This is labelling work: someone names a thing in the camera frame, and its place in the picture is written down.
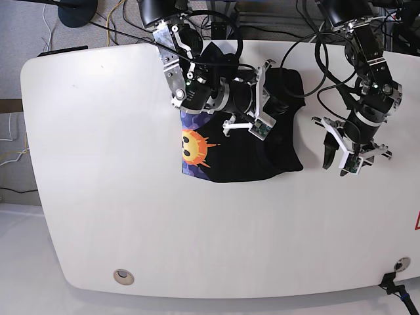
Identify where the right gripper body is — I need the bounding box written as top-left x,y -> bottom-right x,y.
222,59 -> 276,136

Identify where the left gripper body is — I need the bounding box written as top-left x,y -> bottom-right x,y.
312,113 -> 392,167

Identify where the black T-shirt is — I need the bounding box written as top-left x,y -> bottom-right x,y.
179,41 -> 306,184

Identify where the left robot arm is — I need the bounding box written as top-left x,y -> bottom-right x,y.
313,1 -> 402,176

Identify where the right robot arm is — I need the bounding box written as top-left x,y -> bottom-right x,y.
138,1 -> 276,140

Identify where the red warning triangle sticker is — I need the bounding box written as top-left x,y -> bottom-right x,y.
415,212 -> 420,230

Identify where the metal table grommet right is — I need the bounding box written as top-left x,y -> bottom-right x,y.
394,257 -> 411,272

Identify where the metal table grommet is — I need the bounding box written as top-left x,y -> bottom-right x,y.
394,257 -> 411,272
113,269 -> 135,285

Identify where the dark round stand base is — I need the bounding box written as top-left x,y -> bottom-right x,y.
58,0 -> 98,28

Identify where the black flat bar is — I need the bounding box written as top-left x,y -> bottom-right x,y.
37,45 -> 88,57

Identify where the metal table grommet left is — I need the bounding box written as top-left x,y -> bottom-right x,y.
113,269 -> 135,285

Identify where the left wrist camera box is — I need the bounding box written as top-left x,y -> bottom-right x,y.
339,154 -> 364,177

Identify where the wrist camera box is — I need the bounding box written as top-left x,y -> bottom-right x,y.
248,119 -> 276,141
339,154 -> 364,177

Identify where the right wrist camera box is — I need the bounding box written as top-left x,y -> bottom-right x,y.
248,119 -> 276,141

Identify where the aluminium frame post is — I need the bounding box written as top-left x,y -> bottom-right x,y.
201,1 -> 238,40

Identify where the black clamp with cable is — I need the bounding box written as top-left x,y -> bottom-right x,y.
379,272 -> 419,315

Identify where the yellow floor cable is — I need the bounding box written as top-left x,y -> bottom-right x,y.
105,0 -> 126,47

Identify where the white floor cable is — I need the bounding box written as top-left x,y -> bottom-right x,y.
0,112 -> 30,167

